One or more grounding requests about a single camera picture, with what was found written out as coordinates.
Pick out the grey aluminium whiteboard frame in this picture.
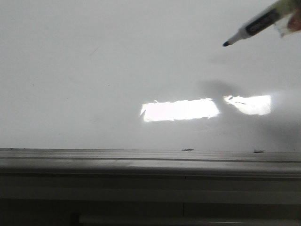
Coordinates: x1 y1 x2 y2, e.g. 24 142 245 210
0 148 301 179

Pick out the red magnet taped to marker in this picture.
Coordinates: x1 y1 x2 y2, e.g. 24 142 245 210
274 7 301 38

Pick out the white whiteboard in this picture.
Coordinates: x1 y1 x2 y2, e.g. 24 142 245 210
0 0 301 152

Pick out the white black whiteboard marker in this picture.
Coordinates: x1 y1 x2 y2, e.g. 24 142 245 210
223 0 301 47

